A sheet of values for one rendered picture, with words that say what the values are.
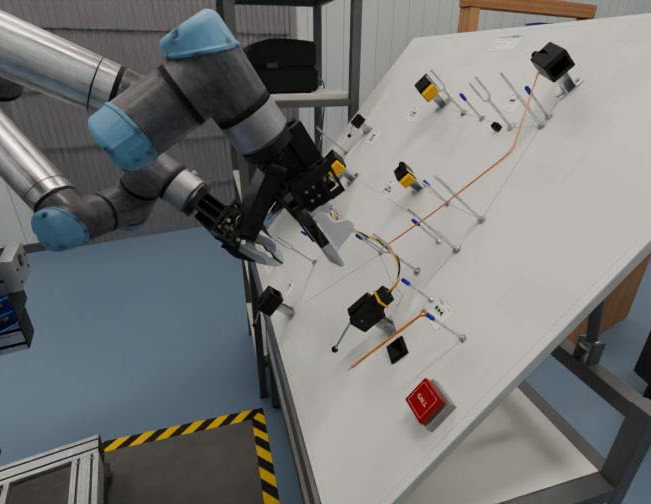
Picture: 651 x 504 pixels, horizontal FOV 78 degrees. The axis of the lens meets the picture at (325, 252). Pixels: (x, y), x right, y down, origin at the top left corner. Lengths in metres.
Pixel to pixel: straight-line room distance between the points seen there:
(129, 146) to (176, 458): 1.72
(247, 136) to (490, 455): 0.84
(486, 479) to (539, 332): 0.44
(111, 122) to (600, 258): 0.64
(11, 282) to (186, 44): 0.96
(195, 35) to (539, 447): 1.02
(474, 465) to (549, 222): 0.55
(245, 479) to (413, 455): 1.31
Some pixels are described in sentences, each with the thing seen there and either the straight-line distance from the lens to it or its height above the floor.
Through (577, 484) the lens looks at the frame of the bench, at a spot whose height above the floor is 0.80.
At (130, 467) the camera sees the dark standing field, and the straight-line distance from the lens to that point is 2.12.
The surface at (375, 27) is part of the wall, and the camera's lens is 4.88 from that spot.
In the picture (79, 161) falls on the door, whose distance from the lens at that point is 4.17.
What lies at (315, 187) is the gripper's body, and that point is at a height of 1.42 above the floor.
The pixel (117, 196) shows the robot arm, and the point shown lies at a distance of 0.84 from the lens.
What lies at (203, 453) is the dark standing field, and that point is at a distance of 2.06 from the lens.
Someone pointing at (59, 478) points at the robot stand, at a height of 0.21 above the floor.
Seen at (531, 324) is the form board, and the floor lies 1.23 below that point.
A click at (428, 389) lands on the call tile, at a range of 0.67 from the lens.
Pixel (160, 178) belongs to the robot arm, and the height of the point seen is 1.39.
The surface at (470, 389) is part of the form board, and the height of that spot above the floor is 1.13.
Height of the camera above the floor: 1.58
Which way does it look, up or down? 26 degrees down
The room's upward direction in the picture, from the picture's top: straight up
